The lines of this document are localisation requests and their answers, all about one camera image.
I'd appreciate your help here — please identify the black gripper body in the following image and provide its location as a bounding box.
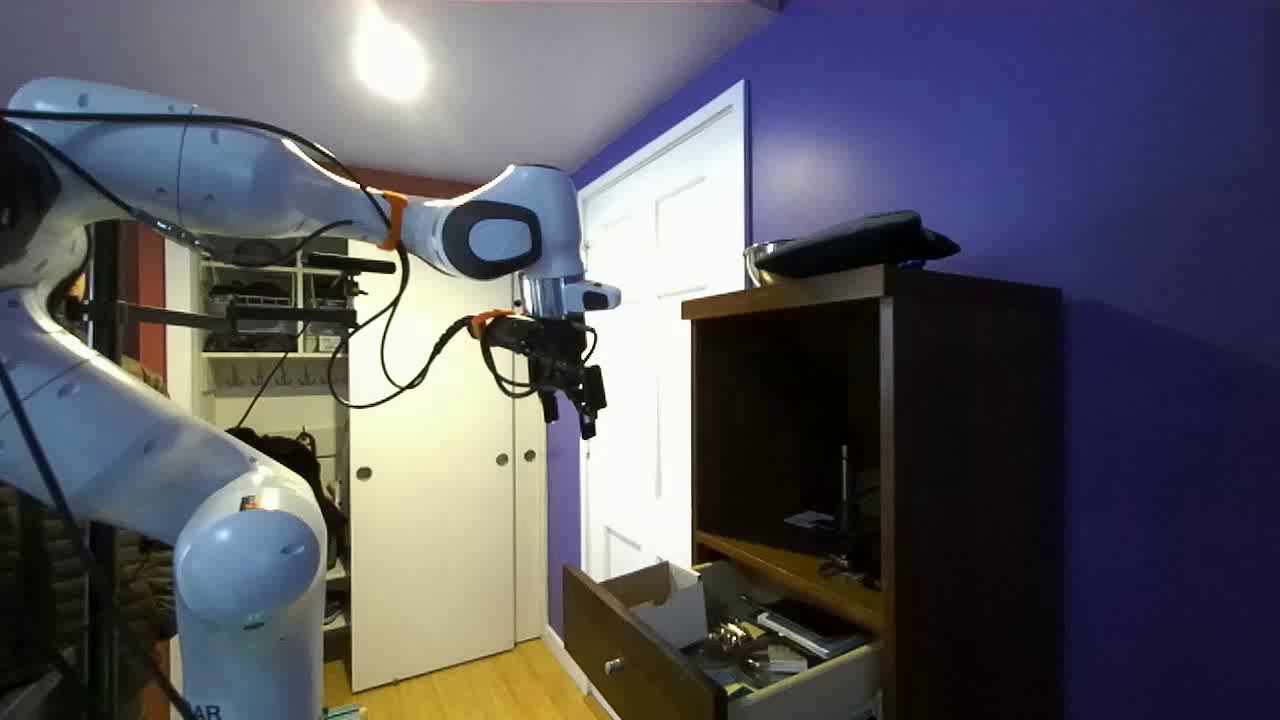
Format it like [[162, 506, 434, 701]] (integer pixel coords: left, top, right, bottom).
[[481, 312, 592, 396]]

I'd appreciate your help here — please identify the dark wooden top drawer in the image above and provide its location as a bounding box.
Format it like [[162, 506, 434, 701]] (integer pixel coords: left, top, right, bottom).
[[565, 561, 882, 720]]

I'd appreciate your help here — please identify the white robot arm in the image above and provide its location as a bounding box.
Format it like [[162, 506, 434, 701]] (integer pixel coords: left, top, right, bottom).
[[0, 78, 620, 720]]

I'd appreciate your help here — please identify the white closet door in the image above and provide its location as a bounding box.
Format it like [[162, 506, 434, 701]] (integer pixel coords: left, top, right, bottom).
[[347, 261, 547, 692]]

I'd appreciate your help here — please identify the white panel door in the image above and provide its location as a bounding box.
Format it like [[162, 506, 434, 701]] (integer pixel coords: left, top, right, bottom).
[[579, 86, 748, 579]]

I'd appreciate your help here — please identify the closet shelf unit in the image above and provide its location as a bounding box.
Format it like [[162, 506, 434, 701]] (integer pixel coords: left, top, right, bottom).
[[200, 237, 355, 396]]

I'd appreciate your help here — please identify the dark wooden dresser cabinet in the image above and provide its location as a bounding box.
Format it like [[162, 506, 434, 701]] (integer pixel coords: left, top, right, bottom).
[[682, 267, 1062, 720]]

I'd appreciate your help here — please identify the round ceiling light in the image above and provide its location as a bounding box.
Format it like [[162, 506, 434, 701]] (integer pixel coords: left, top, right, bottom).
[[347, 0, 429, 105]]

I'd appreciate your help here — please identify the black flat device on cabinet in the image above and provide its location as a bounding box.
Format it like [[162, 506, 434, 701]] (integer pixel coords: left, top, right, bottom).
[[748, 212, 959, 280]]

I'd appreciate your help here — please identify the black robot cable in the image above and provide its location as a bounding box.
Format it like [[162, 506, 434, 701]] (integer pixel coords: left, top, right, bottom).
[[0, 108, 500, 417]]

